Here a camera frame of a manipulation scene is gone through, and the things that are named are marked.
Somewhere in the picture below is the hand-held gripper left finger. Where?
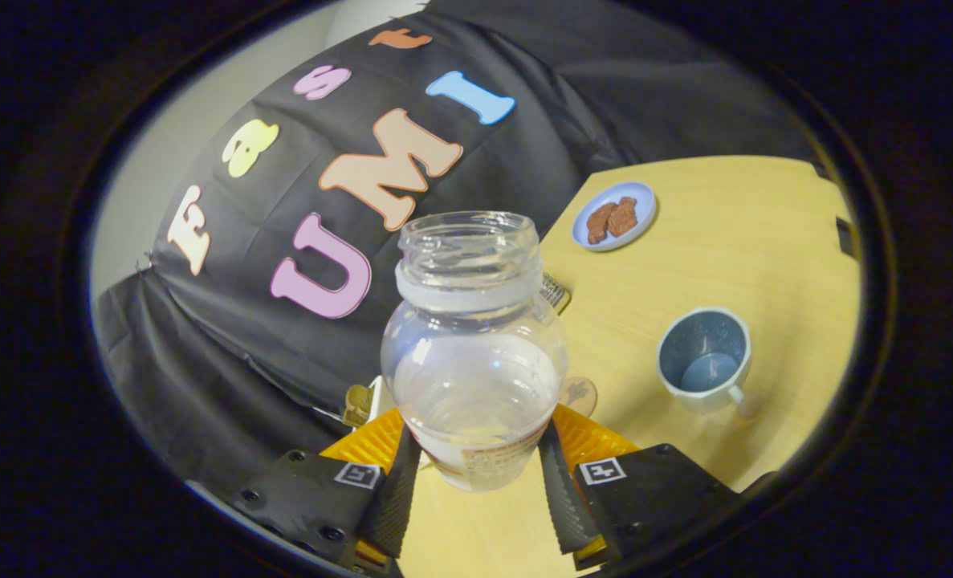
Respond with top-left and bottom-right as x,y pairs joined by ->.
231,405 -> 422,575

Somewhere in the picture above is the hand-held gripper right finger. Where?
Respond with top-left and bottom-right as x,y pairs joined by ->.
536,403 -> 746,572

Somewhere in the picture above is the printed round coaster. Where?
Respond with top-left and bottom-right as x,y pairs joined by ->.
560,376 -> 599,418

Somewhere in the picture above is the clear plastic bottle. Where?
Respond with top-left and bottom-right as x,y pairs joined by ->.
380,210 -> 569,492

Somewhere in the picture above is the white cup blue inside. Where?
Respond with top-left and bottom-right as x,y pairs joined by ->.
657,307 -> 754,416

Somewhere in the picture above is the square glass container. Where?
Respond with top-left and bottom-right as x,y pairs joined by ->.
540,273 -> 572,314

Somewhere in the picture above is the brown meat piece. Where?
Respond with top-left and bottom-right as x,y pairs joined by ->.
586,202 -> 617,245
607,197 -> 639,238

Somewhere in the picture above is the wooden table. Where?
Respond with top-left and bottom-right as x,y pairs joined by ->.
396,155 -> 862,578

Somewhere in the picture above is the light blue plate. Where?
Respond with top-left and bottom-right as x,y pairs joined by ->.
571,181 -> 658,252

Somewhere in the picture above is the black backdrop cloth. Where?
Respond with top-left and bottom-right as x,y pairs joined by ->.
93,0 -> 814,499

